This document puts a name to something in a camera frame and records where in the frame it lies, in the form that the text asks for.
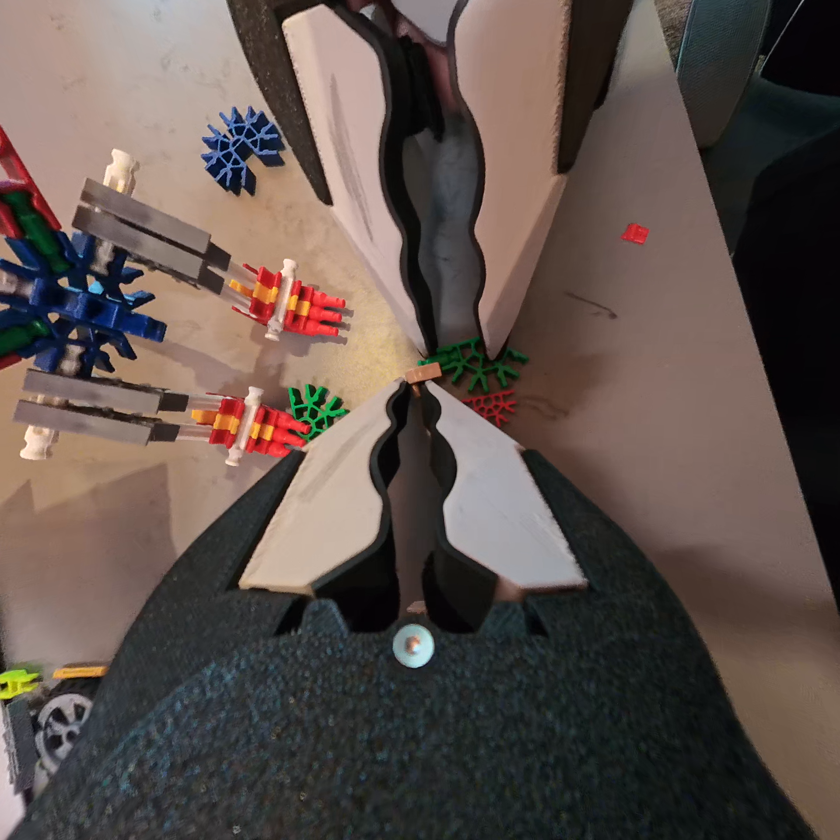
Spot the grey wheel with black tyre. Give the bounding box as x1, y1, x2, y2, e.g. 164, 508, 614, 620
29, 679, 99, 778

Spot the colourful construction toy model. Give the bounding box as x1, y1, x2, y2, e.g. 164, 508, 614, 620
0, 125, 347, 468

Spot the red connector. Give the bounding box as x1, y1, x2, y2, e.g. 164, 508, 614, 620
461, 390, 517, 427

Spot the grey connector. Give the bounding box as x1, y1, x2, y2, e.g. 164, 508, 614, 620
0, 702, 37, 791

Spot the green connector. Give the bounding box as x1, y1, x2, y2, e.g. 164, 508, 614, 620
287, 385, 347, 441
420, 336, 529, 395

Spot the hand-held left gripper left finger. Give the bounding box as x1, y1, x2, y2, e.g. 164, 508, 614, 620
239, 379, 409, 634

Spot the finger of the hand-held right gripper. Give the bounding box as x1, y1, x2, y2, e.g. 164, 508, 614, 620
449, 0, 573, 361
282, 3, 438, 353

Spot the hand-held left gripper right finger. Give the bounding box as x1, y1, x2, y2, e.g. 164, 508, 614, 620
420, 381, 589, 634

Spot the blue snowflake connector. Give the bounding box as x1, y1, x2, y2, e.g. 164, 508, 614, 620
200, 106, 286, 196

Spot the grey chair armrest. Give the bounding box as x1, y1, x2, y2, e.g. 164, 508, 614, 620
676, 0, 772, 148

